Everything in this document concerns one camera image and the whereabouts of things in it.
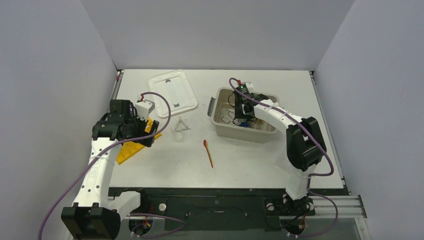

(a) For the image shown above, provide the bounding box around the yellow test tube rack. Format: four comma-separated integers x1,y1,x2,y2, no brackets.
116,117,162,165

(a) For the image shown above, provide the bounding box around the graduated cylinder blue base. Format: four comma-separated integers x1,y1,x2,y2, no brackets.
238,121,251,128

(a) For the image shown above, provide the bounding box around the beige plastic bin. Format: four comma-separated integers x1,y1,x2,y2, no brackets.
208,87,278,144

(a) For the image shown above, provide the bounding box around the white bin lid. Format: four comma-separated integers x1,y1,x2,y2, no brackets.
148,69,198,116

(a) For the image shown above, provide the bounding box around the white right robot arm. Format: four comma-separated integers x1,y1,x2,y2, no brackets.
233,86,328,214

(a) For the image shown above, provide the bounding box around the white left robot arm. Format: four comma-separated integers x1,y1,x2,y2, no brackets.
61,99,159,240

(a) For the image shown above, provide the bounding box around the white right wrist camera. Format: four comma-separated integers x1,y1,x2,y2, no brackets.
237,80,254,95

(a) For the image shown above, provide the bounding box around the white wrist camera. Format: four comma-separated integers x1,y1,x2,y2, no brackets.
237,80,254,95
134,95,156,122

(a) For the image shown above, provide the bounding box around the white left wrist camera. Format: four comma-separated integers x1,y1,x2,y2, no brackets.
134,95,156,122

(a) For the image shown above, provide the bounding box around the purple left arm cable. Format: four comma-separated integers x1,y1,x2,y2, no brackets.
37,91,172,240

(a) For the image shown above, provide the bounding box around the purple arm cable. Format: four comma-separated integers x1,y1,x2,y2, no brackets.
37,91,172,240
229,77,339,239

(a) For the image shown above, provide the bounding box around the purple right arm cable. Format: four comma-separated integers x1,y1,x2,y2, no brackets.
229,77,339,239

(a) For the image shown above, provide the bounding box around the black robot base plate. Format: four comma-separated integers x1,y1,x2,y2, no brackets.
108,187,335,232

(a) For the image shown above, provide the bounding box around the aluminium rail frame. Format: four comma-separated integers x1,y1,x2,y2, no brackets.
66,195,368,240

